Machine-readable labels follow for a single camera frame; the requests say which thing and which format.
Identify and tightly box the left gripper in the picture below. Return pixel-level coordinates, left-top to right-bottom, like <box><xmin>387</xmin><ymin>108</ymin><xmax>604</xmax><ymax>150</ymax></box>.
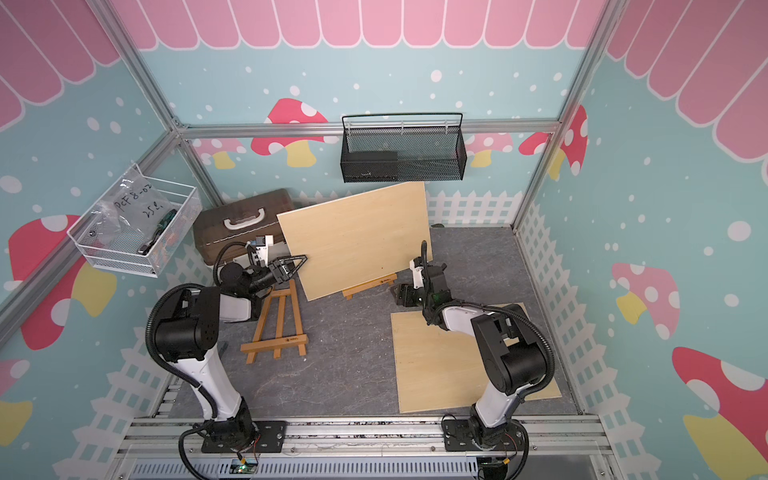
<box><xmin>245</xmin><ymin>254</ymin><xmax>306</xmax><ymax>295</ymax></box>

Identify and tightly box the plywood board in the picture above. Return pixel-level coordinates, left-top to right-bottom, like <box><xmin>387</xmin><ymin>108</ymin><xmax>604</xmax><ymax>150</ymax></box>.
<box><xmin>390</xmin><ymin>302</ymin><xmax>563</xmax><ymax>415</ymax></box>
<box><xmin>278</xmin><ymin>182</ymin><xmax>431</xmax><ymax>301</ymax></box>

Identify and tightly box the wooden easel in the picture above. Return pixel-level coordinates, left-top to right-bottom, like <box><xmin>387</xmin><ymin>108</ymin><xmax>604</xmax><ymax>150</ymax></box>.
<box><xmin>342</xmin><ymin>274</ymin><xmax>397</xmax><ymax>300</ymax></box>
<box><xmin>240</xmin><ymin>280</ymin><xmax>309</xmax><ymax>365</ymax></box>

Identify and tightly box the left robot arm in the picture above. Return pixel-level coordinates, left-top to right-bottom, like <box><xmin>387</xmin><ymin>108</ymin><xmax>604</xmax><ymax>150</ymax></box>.
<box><xmin>145</xmin><ymin>235</ymin><xmax>308</xmax><ymax>452</ymax></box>

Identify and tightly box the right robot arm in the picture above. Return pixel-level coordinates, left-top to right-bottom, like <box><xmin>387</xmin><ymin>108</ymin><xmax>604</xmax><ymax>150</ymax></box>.
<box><xmin>393</xmin><ymin>241</ymin><xmax>555</xmax><ymax>451</ymax></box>

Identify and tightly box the brown lid tool box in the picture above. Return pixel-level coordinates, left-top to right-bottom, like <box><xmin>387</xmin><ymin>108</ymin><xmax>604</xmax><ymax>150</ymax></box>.
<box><xmin>193</xmin><ymin>189</ymin><xmax>294</xmax><ymax>266</ymax></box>

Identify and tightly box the black box in basket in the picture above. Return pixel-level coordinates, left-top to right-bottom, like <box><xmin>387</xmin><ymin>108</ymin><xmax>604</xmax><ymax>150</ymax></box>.
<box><xmin>340</xmin><ymin>151</ymin><xmax>399</xmax><ymax>183</ymax></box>

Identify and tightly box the clear plastic bag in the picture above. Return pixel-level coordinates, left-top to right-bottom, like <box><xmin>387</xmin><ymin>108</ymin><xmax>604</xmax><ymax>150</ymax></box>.
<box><xmin>85</xmin><ymin>166</ymin><xmax>177</xmax><ymax>255</ymax></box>

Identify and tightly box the black mesh wall basket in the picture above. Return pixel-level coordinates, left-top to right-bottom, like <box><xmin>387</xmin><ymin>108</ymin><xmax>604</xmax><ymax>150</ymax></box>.
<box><xmin>341</xmin><ymin>112</ymin><xmax>467</xmax><ymax>182</ymax></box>

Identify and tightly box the white wire wall basket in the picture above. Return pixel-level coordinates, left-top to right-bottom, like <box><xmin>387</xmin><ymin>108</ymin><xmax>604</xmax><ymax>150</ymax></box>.
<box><xmin>67</xmin><ymin>164</ymin><xmax>202</xmax><ymax>278</ymax></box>

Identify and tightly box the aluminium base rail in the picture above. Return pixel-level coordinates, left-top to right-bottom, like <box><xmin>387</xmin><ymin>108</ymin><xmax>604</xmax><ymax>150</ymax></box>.
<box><xmin>107</xmin><ymin>416</ymin><xmax>625</xmax><ymax>480</ymax></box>

